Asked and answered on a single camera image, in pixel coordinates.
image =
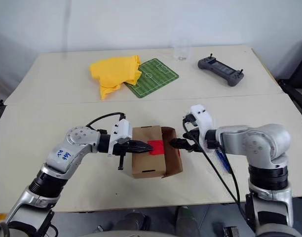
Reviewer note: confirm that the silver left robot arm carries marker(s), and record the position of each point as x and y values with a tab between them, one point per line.
74	140

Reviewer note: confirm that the green soccer field mat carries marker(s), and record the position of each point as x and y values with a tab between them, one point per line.
154	74

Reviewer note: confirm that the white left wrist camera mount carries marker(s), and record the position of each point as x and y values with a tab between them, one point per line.
120	130

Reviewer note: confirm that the blue pen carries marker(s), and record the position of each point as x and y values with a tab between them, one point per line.
221	158

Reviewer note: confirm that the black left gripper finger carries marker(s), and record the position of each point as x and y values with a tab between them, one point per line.
141	150
141	144

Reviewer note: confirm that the black chair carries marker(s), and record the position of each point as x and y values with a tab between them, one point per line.
299	81

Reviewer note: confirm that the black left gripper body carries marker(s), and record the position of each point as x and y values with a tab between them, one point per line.
122	148

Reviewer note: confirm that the brown cardboard box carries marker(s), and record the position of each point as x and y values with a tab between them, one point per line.
146	163

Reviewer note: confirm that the red block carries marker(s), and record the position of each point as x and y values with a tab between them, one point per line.
158	147

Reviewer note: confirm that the grey handheld controller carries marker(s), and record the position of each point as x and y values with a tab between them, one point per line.
220	68

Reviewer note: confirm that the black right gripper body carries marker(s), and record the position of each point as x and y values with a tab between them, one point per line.
195	140

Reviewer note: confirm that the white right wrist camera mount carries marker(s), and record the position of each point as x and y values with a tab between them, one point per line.
203	118

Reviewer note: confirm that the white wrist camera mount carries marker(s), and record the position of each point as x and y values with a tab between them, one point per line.
120	130
203	118

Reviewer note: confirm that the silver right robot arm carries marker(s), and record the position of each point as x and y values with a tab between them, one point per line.
252	143

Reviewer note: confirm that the yellow cloth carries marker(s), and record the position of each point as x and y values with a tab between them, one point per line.
112	71

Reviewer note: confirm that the clear plastic cup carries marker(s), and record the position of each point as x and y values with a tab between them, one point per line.
182	57

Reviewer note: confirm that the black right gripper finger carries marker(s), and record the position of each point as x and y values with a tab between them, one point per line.
184	147
180	142

